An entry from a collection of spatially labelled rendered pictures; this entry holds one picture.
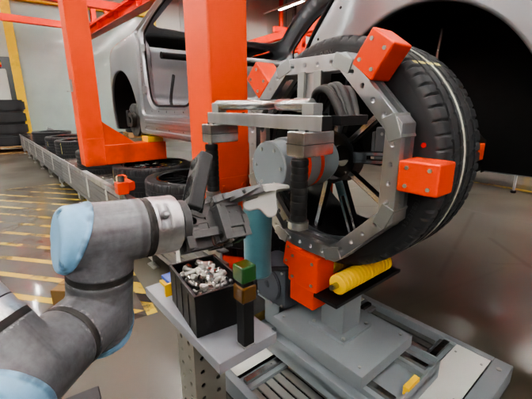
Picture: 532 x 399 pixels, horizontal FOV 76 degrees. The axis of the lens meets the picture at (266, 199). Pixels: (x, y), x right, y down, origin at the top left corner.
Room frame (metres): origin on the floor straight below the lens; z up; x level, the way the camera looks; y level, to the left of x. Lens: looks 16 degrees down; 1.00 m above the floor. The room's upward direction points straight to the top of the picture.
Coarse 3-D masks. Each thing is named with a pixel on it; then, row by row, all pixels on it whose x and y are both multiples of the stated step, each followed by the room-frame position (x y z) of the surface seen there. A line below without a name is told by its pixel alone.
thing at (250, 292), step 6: (234, 288) 0.69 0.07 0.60; (240, 288) 0.67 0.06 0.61; (246, 288) 0.67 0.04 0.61; (252, 288) 0.68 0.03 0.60; (234, 294) 0.69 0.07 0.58; (240, 294) 0.67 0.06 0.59; (246, 294) 0.67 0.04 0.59; (252, 294) 0.68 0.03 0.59; (240, 300) 0.67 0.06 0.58; (246, 300) 0.67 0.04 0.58; (252, 300) 0.68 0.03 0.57
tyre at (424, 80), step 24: (312, 48) 1.05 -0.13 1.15; (336, 48) 0.98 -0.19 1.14; (408, 72) 0.83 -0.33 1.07; (432, 72) 0.87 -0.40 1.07; (408, 96) 0.82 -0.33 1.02; (432, 96) 0.79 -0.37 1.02; (456, 96) 0.88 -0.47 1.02; (432, 120) 0.77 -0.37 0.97; (456, 120) 0.82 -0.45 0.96; (432, 144) 0.77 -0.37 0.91; (456, 144) 0.79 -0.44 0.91; (480, 144) 0.89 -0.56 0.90; (456, 168) 0.80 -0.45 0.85; (408, 216) 0.79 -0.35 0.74; (432, 216) 0.78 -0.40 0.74; (384, 240) 0.84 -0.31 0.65; (408, 240) 0.79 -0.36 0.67; (360, 264) 0.90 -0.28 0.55
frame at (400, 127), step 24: (288, 72) 1.01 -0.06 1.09; (312, 72) 0.94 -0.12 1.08; (336, 72) 0.93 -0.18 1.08; (360, 72) 0.83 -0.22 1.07; (264, 96) 1.09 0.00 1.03; (360, 96) 0.82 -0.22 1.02; (384, 96) 0.79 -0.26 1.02; (384, 120) 0.77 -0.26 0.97; (408, 120) 0.76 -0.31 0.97; (384, 144) 0.77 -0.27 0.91; (408, 144) 0.77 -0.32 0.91; (384, 168) 0.76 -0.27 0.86; (384, 192) 0.76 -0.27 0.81; (288, 216) 1.07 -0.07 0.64; (384, 216) 0.75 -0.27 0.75; (288, 240) 1.00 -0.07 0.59; (312, 240) 0.92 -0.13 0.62; (336, 240) 0.92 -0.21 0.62; (360, 240) 0.80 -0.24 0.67
